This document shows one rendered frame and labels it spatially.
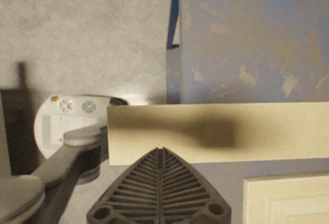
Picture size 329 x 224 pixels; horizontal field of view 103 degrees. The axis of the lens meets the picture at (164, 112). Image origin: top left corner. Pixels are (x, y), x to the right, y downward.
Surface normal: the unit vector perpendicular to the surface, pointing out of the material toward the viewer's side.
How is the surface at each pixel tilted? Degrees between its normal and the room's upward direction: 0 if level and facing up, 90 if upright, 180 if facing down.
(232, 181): 0
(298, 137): 0
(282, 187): 0
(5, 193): 89
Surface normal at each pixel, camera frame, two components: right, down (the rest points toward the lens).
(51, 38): 0.03, 0.09
